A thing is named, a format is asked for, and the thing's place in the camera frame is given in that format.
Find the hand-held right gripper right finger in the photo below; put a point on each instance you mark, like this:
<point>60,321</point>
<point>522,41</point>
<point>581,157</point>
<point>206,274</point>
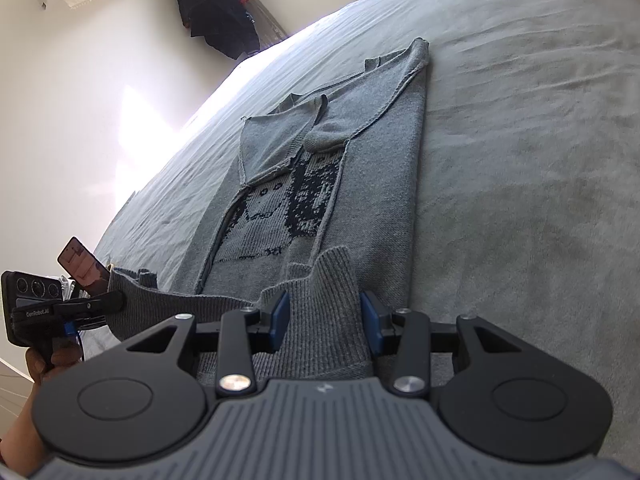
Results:
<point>371,322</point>

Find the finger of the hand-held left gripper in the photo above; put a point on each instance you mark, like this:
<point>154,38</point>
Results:
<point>90,324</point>
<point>95,302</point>

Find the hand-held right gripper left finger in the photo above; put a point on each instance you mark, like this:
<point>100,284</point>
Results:
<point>281,320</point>

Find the grey knit sweater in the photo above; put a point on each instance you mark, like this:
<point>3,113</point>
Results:
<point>375,185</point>

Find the person's left forearm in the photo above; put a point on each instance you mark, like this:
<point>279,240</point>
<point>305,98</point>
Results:
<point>20,435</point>

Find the dark hanging clothes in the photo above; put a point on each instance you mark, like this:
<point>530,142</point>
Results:
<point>215,5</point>

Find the person's left hand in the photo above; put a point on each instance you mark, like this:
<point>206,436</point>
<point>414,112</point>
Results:
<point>60,360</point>

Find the bed with grey sheet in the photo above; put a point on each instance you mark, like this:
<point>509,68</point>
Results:
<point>525,160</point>

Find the sheer lace curtain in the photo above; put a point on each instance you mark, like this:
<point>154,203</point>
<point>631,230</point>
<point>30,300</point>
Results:
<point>270,25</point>

